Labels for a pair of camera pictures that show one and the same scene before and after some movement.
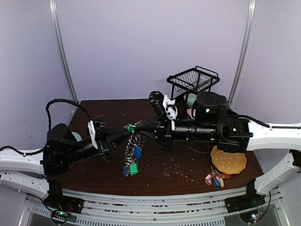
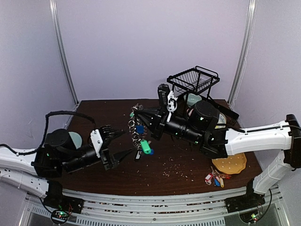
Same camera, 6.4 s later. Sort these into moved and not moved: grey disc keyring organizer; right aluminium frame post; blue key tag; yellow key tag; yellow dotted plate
Moved: grey disc keyring organizer
Not moved: right aluminium frame post; yellow key tag; blue key tag; yellow dotted plate
